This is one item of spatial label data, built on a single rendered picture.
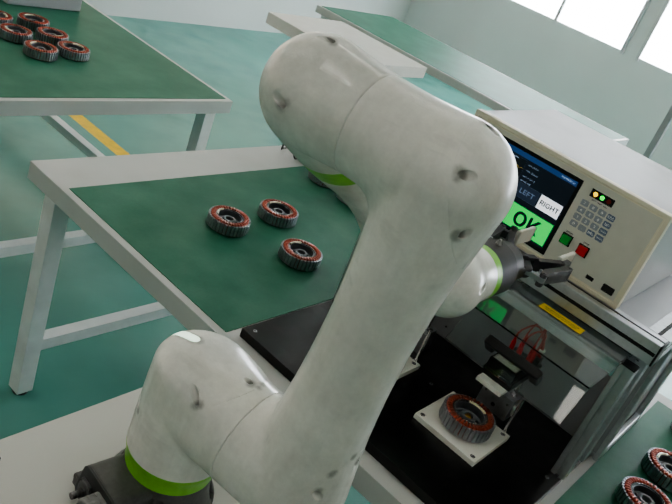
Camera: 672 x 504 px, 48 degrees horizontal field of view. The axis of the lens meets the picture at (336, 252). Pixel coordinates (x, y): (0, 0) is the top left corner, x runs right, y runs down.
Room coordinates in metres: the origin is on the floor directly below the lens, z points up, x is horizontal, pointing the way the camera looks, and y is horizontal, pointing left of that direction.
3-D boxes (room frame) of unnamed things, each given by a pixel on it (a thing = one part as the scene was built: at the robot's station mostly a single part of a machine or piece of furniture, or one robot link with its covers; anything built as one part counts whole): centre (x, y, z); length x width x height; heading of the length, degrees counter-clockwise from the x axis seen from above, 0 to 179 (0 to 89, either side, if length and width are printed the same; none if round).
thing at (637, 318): (1.61, -0.43, 1.09); 0.68 x 0.44 x 0.05; 58
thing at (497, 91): (5.21, -0.37, 0.38); 2.10 x 0.90 x 0.75; 58
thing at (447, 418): (1.27, -0.37, 0.80); 0.11 x 0.11 x 0.04
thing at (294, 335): (1.35, -0.27, 0.76); 0.64 x 0.47 x 0.02; 58
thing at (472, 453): (1.27, -0.37, 0.78); 0.15 x 0.15 x 0.01; 58
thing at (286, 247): (1.73, 0.08, 0.77); 0.11 x 0.11 x 0.04
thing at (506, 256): (1.12, -0.23, 1.18); 0.09 x 0.06 x 0.12; 58
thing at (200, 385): (0.75, 0.09, 1.01); 0.16 x 0.13 x 0.19; 66
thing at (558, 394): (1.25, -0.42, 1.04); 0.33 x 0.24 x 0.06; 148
